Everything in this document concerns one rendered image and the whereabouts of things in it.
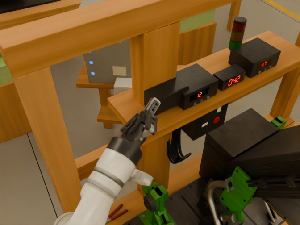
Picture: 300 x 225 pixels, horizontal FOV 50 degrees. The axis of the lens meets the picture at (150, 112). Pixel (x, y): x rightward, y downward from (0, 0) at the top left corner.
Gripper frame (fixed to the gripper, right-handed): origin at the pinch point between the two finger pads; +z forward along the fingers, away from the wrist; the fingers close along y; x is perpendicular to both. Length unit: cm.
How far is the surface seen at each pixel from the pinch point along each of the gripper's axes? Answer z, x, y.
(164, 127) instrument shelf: 11.5, 21.6, 30.5
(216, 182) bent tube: 14, 64, 44
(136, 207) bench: -8, 58, 83
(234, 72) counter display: 47, 34, 26
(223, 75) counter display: 43, 31, 27
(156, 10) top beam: 31.1, -8.6, 14.2
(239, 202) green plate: 11, 73, 36
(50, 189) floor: -17, 56, 217
